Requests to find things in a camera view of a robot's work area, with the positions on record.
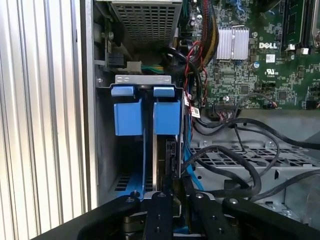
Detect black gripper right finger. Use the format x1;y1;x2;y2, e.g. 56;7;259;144
181;174;320;240

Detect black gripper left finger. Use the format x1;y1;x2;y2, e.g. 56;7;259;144
31;175;174;240

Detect black disk power wire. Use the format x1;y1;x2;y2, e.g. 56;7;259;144
180;144;263;201

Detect hard disk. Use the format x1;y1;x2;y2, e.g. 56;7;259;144
129;97;182;201

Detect blue disk wire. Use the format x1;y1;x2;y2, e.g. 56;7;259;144
173;143;201;208

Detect grey metal disk bay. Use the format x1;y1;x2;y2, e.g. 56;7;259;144
95;74;191;209

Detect black RAM slot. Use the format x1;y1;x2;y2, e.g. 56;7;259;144
282;0;302;53
300;0;314;55

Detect grey perforated drive cage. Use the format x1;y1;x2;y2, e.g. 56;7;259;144
189;116;320;227

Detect blue bay clip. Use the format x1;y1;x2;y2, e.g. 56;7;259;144
110;85;146;137
152;85;181;136

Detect white barcode tag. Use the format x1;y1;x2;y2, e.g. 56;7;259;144
183;93;201;119

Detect black and silver PC case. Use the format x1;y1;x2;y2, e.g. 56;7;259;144
79;0;320;240

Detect green motherboard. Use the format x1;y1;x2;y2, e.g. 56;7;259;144
183;0;320;119

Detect silver chipset heatsink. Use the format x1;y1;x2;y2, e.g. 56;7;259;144
216;26;251;61

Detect silver power supply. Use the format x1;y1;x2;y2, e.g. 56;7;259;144
96;0;185;51

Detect thick black cable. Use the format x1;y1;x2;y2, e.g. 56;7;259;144
249;169;320;202
193;116;320;152

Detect black multiwire connector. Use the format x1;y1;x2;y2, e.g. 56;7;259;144
213;101;238;121

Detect white connector coloured wires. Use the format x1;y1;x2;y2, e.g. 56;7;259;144
126;60;166;75

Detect sleeved power cable bundle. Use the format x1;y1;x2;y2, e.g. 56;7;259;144
199;0;221;69

